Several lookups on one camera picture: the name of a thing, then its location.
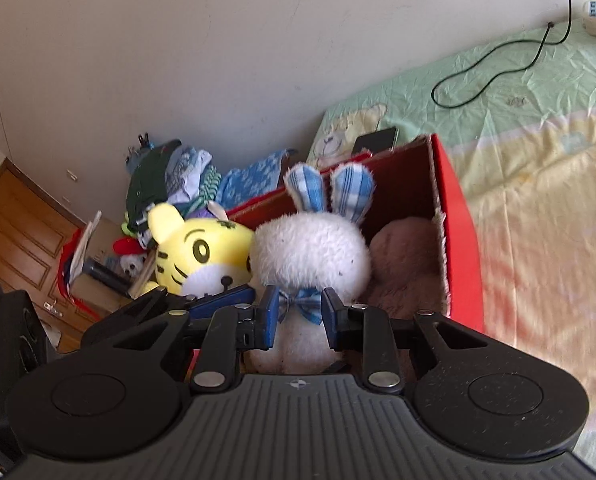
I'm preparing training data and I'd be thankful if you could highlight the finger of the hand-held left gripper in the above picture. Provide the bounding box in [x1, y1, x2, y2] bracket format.
[80, 284, 257, 347]

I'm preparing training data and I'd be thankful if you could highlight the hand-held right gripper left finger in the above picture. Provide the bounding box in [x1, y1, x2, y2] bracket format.
[112, 284, 281, 395]

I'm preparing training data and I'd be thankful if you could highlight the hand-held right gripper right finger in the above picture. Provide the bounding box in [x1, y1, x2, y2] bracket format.
[322, 287, 489, 395]

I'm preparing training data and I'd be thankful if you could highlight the yellow tiger plush toy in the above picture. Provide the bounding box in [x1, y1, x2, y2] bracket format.
[140, 202, 257, 302]

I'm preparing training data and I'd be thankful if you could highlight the white rabbit plush toy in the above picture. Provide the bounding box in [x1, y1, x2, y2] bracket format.
[248, 162, 377, 375]

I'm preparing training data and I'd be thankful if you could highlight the red cardboard box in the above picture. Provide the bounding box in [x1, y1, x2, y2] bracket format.
[225, 132, 486, 335]

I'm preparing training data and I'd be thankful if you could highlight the brown plush toy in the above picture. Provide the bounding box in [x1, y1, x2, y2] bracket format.
[364, 217, 449, 322]

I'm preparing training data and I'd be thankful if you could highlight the small red white plush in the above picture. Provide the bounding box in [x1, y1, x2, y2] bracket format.
[112, 237, 149, 278]

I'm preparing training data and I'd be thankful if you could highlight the blue floral cloth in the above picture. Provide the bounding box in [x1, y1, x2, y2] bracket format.
[217, 148, 299, 209]

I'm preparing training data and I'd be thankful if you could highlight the cardboard box of clutter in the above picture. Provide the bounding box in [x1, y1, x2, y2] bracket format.
[57, 210, 151, 317]

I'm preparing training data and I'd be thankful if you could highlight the pile of folded clothes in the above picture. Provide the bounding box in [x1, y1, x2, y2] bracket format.
[122, 132, 225, 241]

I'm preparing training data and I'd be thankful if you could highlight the wooden door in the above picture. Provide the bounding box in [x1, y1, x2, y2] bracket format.
[0, 157, 88, 356]

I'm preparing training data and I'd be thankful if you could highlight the black smartphone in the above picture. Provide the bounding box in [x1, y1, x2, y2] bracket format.
[350, 127, 399, 157]

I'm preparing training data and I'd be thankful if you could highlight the black charging cable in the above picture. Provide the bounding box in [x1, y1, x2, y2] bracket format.
[431, 0, 579, 109]

